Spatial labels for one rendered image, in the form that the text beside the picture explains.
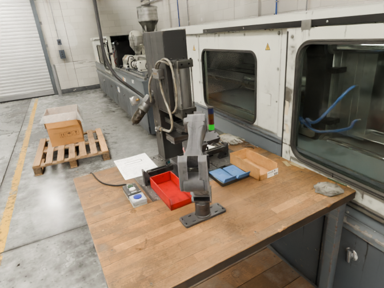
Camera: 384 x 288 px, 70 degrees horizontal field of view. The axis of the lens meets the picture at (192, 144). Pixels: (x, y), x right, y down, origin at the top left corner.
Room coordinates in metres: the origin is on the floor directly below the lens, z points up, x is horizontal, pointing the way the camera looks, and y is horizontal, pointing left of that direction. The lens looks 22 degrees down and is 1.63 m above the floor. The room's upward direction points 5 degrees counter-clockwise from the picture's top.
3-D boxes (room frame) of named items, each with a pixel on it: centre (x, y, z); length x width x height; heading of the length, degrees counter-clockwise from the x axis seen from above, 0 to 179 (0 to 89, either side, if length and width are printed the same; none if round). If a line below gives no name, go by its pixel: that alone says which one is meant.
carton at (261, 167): (1.36, -0.33, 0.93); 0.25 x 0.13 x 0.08; 27
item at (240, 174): (1.30, -0.22, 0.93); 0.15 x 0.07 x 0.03; 27
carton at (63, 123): (4.33, 2.03, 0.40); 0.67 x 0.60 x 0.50; 19
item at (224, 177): (1.27, -0.15, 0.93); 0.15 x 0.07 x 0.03; 28
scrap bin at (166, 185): (1.17, 0.12, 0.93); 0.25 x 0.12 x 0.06; 27
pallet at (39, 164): (4.06, 1.89, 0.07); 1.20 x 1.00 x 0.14; 21
